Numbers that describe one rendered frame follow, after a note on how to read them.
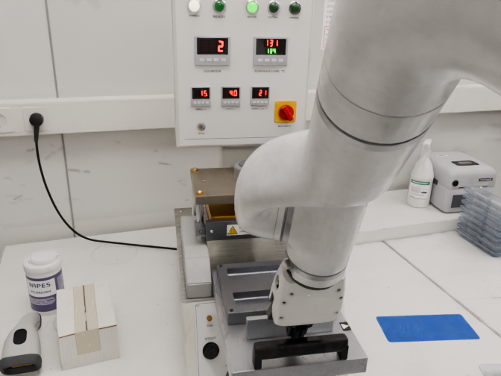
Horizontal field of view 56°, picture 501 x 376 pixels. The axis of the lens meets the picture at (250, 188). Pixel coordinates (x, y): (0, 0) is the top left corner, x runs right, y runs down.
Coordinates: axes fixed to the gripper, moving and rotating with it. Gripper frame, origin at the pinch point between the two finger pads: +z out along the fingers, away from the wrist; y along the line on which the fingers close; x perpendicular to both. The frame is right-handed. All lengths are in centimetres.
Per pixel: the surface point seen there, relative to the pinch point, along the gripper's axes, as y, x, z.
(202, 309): -13.2, 16.4, 16.8
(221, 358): -9.8, 9.2, 23.9
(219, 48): -6, 64, -17
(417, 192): 72, 77, 45
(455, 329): 50, 15, 33
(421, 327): 42, 17, 34
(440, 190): 79, 75, 42
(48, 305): -49, 36, 38
